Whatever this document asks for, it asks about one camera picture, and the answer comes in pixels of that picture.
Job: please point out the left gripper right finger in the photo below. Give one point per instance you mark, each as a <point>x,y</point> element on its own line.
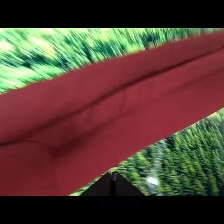
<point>123,188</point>

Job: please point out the red T-shirt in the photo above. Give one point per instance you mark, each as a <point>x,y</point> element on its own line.
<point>100,133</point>

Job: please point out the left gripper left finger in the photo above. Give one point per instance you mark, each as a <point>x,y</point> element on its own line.
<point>103,188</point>

